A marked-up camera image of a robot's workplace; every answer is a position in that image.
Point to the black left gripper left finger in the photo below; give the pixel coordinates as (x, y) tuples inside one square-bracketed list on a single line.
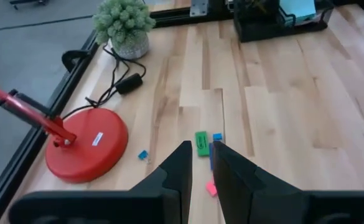
[(175, 177)]

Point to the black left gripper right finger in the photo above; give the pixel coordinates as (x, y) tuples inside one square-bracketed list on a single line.
[(234, 180)]

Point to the pink clip box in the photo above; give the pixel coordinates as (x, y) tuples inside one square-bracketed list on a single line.
[(211, 188)]

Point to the green clip box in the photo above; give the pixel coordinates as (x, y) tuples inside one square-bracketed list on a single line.
[(202, 143)]

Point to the teal sticky note pad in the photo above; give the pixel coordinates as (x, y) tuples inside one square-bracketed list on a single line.
[(296, 7)]

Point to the black mesh desk organizer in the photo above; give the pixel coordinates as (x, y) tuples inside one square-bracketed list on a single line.
[(262, 32)]

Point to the small blue binder clip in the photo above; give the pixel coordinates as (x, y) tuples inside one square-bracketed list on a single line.
[(143, 155)]

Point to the small blue block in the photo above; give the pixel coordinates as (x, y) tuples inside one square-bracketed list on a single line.
[(217, 137)]

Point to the red desk lamp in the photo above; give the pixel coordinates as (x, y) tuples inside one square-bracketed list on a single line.
[(88, 146)]

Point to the potted green artificial plant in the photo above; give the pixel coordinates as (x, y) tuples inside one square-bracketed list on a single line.
[(124, 21)]

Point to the silver mounting plate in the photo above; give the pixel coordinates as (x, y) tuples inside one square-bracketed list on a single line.
[(198, 7)]

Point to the black wheeled base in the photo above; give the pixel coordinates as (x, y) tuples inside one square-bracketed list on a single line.
[(26, 2)]

